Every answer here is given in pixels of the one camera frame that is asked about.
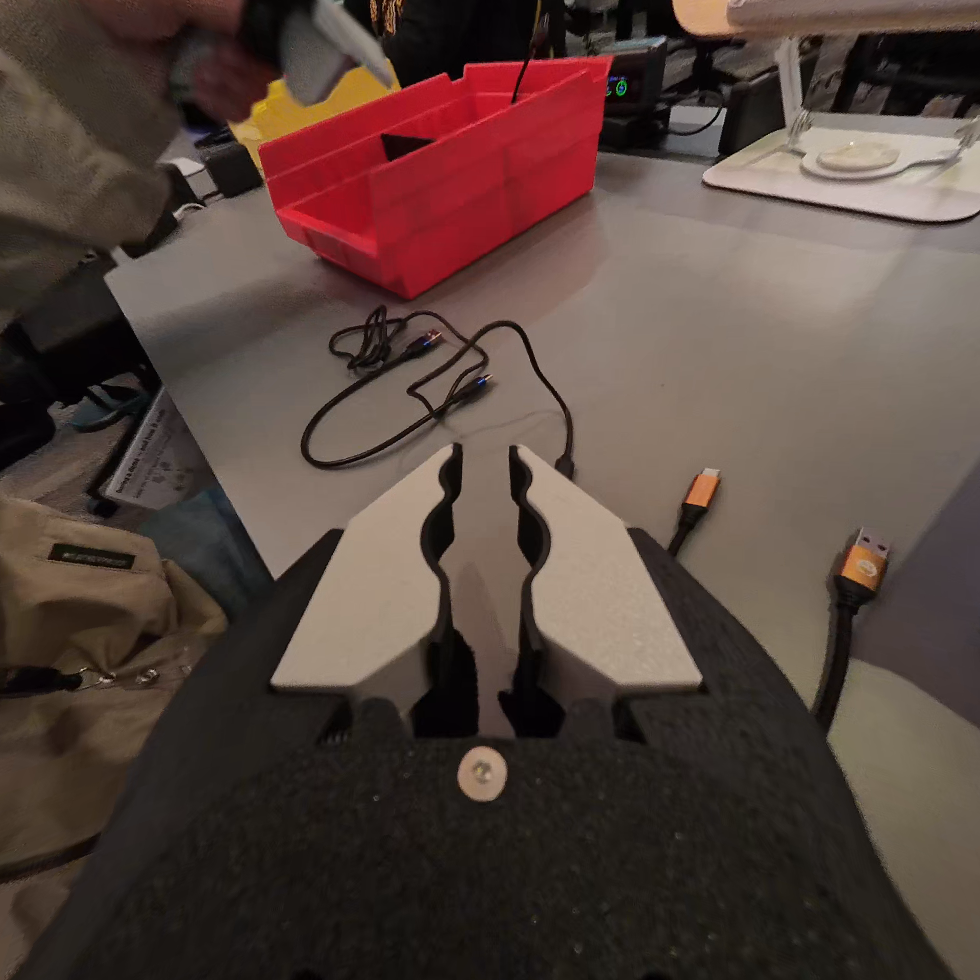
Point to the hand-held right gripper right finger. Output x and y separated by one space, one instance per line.
612 605

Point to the blue cloth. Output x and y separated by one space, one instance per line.
199 536

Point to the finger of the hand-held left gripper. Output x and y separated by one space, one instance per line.
360 46
321 65

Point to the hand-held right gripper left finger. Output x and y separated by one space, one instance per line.
360 597

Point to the person's beige jacket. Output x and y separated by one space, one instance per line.
76 651

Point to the printed paper sheet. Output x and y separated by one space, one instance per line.
153 459

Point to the white stand with wooden board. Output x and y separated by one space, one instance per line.
842 184

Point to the person's left hand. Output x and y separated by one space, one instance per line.
226 84

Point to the teal shoe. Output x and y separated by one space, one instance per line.
107 412

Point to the black box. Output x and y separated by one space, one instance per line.
233 168

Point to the person's left forearm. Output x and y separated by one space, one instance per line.
69 153

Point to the red plastic bin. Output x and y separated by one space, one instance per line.
459 214

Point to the black power station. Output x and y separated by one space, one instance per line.
639 115

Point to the grey desk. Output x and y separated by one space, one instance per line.
727 344

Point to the yellow plastic bin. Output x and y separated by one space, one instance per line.
275 122

